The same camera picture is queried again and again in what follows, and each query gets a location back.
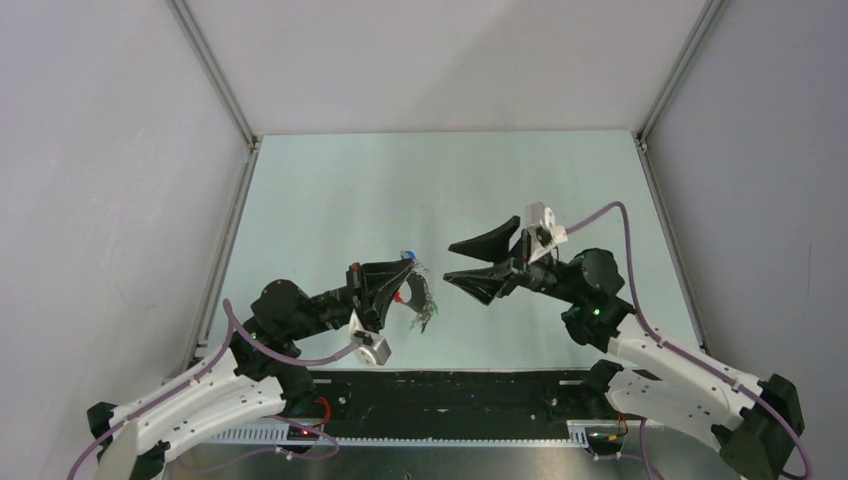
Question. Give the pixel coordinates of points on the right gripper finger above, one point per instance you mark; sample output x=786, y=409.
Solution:
x=486, y=284
x=492, y=246

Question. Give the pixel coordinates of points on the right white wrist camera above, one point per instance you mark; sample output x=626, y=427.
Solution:
x=545, y=234

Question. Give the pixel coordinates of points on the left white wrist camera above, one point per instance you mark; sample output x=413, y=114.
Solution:
x=371, y=348

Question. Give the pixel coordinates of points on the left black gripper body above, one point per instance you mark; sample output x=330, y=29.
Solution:
x=355, y=280

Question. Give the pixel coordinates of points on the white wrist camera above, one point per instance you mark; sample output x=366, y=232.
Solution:
x=545, y=234
x=371, y=348

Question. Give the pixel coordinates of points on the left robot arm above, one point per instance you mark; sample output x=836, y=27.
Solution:
x=261, y=369

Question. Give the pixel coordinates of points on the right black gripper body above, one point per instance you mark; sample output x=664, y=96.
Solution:
x=542, y=273

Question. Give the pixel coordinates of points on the right aluminium frame post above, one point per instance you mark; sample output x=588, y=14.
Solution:
x=705, y=25

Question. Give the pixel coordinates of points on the left aluminium frame post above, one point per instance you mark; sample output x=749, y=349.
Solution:
x=199, y=44

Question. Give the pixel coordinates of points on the aluminium frame post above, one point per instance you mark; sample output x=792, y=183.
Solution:
x=199, y=44
x=705, y=25

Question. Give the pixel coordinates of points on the red-handled key organizer with rings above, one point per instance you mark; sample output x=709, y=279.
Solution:
x=416, y=294

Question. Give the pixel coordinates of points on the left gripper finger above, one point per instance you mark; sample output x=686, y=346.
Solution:
x=383, y=287
x=406, y=265

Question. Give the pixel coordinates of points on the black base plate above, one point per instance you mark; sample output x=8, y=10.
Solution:
x=359, y=401

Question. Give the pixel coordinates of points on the grey cable duct rail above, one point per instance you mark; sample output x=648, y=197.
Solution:
x=278, y=435

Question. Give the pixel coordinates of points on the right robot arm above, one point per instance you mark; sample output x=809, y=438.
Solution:
x=753, y=423

